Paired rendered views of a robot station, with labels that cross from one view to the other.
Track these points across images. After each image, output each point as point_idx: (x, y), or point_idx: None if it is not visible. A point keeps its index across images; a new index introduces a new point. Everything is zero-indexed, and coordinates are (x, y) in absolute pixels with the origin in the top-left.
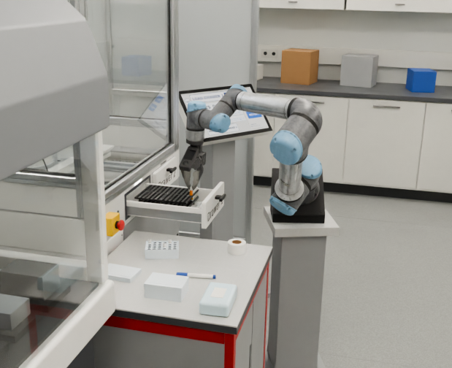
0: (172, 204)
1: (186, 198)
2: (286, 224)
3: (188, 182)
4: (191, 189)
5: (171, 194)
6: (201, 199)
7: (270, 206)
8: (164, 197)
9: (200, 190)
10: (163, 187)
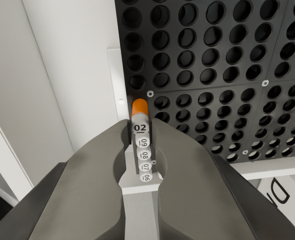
0: (208, 11)
1: (137, 32)
2: None
3: (157, 137)
4: (135, 116)
5: (238, 75)
6: (130, 156)
7: (5, 215)
8: (274, 12)
9: (137, 182)
10: (283, 146)
